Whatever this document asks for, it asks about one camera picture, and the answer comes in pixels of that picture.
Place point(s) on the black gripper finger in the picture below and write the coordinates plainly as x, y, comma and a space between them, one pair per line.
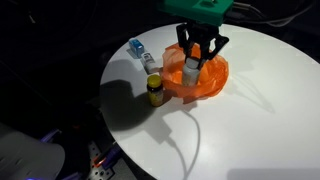
183, 41
206, 53

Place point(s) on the yellow-capped amber vitamin bottle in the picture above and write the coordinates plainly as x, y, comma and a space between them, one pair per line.
155, 90

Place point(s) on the small blue box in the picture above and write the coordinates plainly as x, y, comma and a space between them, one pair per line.
136, 47

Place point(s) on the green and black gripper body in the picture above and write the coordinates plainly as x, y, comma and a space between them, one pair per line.
204, 17

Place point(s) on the white pill bottle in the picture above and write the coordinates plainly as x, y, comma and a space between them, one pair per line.
190, 73

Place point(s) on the orange plastic bag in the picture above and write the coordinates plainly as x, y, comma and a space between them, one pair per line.
213, 75

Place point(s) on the small white tube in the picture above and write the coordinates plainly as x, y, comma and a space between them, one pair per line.
149, 63

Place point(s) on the red and purple clamp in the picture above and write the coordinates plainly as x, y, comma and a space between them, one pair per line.
107, 157

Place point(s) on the perforated metal plate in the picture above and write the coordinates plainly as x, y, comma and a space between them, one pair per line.
97, 172

